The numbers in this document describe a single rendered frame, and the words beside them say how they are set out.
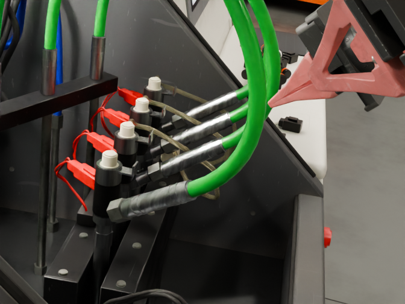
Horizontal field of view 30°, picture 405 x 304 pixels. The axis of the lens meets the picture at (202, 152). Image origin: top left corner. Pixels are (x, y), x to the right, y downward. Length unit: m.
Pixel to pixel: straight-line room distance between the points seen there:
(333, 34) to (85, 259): 0.49
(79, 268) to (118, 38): 0.37
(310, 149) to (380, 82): 0.77
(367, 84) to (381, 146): 3.41
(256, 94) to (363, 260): 2.30
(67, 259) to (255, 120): 0.35
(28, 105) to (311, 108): 0.60
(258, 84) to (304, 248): 0.45
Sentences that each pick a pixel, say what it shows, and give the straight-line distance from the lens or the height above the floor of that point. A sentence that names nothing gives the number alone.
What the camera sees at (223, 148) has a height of 1.11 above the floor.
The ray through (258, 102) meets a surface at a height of 1.25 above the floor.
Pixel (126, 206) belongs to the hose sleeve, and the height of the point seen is 1.12.
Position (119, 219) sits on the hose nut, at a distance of 0.70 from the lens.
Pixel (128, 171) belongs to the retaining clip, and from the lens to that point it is 0.80.
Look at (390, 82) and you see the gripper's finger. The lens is 0.43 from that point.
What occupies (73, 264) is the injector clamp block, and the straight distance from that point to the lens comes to 0.85.
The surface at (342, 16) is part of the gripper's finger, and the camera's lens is 0.44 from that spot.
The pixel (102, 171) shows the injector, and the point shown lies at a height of 1.10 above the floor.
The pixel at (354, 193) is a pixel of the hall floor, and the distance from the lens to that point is 3.31.
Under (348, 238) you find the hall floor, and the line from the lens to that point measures 2.97.
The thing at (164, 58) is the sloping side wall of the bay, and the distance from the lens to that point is 1.08.
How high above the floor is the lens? 1.46
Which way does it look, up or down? 25 degrees down
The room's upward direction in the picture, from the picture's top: 8 degrees clockwise
